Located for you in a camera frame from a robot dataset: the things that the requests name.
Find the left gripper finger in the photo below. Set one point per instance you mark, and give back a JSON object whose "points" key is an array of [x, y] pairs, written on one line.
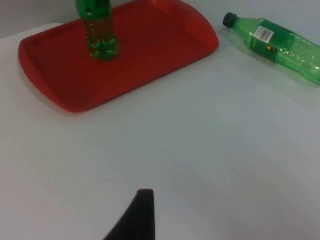
{"points": [[140, 220]]}

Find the green bottle with black cap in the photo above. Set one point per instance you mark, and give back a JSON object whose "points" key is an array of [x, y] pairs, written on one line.
{"points": [[280, 47]]}

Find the red tray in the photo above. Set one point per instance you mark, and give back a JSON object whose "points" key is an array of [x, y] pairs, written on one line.
{"points": [[140, 55]]}

